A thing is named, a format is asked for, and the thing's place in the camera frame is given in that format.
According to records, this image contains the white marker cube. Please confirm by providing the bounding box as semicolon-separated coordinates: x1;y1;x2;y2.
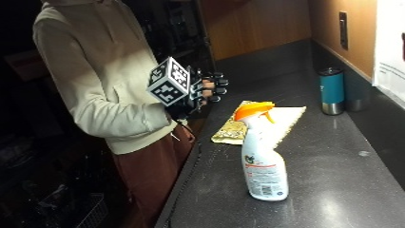
145;56;191;107

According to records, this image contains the yellow cleaning cloth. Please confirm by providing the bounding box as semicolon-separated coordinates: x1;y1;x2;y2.
210;100;307;149

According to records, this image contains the white spray bottle orange trigger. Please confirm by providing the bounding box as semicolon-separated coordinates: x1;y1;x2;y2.
233;101;290;202

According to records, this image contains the person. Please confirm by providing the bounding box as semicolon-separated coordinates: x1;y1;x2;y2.
32;0;197;228

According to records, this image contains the teal steel travel tumbler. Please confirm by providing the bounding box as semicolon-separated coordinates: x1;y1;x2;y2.
317;66;345;116

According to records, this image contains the black wall switch plate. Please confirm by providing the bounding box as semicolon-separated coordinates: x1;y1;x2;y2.
338;10;349;51

